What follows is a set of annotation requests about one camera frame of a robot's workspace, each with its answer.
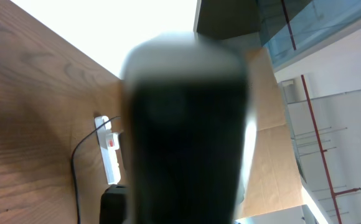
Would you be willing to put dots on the white power strip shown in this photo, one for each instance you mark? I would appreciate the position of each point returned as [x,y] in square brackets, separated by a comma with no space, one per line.
[110,159]

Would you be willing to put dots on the white charger plug adapter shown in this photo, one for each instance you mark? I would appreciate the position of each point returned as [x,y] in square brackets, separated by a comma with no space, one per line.
[112,141]

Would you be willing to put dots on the bronze Galaxy smartphone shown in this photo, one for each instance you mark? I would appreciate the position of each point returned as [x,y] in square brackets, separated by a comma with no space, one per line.
[185,108]

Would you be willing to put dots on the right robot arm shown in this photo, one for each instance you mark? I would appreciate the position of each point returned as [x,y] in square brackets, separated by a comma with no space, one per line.
[113,205]

